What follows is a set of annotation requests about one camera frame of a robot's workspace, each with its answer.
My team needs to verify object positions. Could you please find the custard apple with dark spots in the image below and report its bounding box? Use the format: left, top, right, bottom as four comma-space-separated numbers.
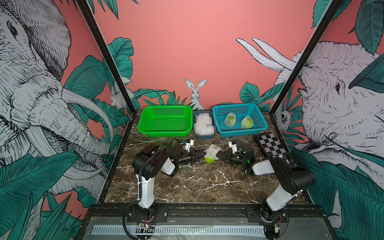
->
226, 116, 236, 127

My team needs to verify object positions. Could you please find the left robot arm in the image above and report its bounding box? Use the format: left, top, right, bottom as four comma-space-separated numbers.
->
123, 138, 206, 223

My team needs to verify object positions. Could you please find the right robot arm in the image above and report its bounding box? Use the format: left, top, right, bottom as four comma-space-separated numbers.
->
218, 142, 316, 224

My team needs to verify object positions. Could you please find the grey bin of foam nets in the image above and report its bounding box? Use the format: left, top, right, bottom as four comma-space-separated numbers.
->
193, 110, 217, 140

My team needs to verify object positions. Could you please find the checkerboard calibration board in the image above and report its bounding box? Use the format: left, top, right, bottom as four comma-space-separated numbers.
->
253, 133, 288, 157

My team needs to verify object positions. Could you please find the green plastic basket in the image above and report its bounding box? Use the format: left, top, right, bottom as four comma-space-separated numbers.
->
138, 105, 193, 137

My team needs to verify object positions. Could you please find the teal plastic basket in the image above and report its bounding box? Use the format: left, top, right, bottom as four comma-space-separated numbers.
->
213, 103, 268, 138

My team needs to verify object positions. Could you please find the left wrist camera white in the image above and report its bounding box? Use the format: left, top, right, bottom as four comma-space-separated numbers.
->
183, 140, 194, 153

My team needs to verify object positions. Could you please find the white slotted cable duct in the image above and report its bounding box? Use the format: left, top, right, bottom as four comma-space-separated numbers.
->
89, 224, 266, 238

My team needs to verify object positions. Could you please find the black front frame rail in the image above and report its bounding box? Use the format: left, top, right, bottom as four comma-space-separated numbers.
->
84, 203, 326, 225

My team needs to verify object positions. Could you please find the black frame post left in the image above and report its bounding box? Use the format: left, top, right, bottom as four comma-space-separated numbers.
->
76, 0, 136, 115

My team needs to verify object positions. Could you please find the black frame post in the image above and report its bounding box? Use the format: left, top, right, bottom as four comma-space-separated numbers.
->
269, 0, 343, 115
76, 0, 136, 115

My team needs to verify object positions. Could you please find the black frame post right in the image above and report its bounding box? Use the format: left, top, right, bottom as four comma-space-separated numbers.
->
269, 0, 343, 115

